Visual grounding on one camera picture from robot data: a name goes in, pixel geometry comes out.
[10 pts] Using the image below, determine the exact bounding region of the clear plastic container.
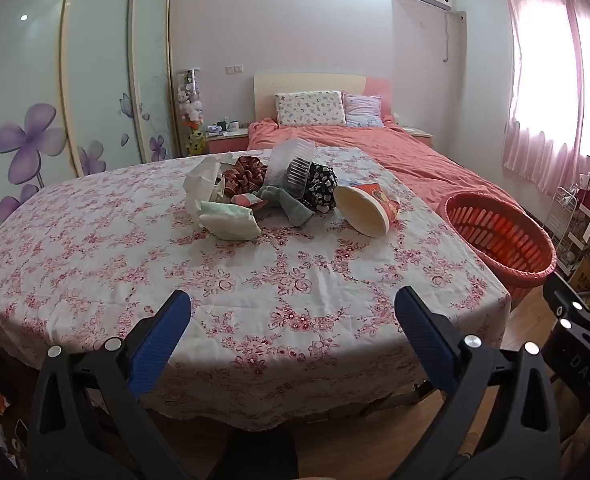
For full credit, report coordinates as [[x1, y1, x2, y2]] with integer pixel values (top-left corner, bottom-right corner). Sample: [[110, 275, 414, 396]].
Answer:
[[265, 138, 317, 198]]

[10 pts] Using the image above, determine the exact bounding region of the white floral pillow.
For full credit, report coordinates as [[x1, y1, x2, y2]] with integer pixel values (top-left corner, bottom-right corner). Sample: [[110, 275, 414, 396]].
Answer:
[[275, 91, 347, 127]]

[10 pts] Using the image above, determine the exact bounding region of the black floral cloth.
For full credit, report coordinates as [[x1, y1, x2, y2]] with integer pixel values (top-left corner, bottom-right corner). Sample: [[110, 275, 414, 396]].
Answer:
[[297, 162, 338, 211]]

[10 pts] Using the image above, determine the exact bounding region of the wardrobe with flower doors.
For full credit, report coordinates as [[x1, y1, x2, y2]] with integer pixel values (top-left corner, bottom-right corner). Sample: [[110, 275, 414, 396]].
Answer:
[[0, 0, 176, 256]]

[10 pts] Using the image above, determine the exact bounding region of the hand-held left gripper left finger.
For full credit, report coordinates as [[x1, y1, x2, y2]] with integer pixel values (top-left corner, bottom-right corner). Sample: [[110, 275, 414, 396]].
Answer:
[[28, 289, 193, 480]]

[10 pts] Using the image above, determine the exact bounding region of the air conditioner pipe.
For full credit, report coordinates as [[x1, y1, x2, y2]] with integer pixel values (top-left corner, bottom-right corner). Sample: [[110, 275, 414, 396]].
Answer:
[[442, 9, 466, 63]]

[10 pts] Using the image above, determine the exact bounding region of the white plastic bag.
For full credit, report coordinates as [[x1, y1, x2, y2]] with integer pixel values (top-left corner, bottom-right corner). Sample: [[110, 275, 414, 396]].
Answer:
[[182, 154, 236, 221]]

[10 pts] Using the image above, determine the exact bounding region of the plush toy bouquet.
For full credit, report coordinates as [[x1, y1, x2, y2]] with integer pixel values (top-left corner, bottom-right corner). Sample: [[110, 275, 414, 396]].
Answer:
[[176, 67, 207, 128]]

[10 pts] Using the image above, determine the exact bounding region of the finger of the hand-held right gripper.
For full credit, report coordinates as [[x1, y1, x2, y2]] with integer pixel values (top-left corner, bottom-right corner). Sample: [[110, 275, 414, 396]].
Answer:
[[544, 271, 590, 333]]

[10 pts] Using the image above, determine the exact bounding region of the orange plastic basket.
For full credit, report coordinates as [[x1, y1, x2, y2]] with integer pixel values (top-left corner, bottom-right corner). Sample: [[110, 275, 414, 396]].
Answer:
[[437, 191, 558, 306]]

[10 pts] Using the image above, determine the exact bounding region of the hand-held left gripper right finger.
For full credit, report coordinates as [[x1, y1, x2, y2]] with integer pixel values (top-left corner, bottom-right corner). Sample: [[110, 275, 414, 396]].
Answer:
[[394, 286, 563, 480]]

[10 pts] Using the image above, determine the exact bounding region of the pink curtain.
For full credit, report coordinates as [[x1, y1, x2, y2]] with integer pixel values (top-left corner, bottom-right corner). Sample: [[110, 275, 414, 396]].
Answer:
[[495, 0, 590, 196]]

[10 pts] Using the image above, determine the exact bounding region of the plaid scrunchie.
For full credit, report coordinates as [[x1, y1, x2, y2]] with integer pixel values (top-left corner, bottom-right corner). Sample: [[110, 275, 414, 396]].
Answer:
[[222, 156, 268, 196]]

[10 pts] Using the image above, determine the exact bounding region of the pink bedside table with mugs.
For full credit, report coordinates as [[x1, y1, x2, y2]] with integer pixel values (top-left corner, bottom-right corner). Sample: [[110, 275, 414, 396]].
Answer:
[[207, 127, 250, 155]]

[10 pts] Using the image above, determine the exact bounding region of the pink floral tablecloth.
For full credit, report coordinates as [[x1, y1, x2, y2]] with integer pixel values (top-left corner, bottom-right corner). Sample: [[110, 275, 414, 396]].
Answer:
[[0, 147, 513, 433]]

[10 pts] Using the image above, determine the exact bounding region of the yellow plush toy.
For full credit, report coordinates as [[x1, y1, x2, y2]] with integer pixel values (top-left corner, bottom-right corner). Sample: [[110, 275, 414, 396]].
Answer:
[[186, 127, 208, 156]]

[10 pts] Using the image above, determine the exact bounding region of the bed with coral duvet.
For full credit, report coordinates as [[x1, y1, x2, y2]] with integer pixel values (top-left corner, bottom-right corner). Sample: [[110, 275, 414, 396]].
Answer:
[[246, 72, 526, 221]]

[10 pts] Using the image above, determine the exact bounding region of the grey cloth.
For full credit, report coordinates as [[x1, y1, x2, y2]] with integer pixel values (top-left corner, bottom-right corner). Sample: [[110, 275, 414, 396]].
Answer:
[[257, 185, 316, 227]]

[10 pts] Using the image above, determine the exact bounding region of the pink striped pillow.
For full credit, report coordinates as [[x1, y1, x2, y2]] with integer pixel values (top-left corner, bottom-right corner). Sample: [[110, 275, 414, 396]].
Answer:
[[342, 91, 386, 128]]

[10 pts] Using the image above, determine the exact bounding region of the white wire rack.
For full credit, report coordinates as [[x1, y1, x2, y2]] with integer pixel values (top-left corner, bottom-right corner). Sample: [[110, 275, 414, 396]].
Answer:
[[545, 185, 580, 276]]

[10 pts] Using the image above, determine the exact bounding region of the instant noodle bowl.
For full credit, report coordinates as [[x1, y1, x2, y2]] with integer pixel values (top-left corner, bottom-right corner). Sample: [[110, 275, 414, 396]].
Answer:
[[334, 182, 402, 238]]

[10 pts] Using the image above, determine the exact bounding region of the pale green wipes packet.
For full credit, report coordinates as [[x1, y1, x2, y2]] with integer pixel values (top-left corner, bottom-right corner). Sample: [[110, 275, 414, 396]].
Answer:
[[198, 200, 262, 241]]

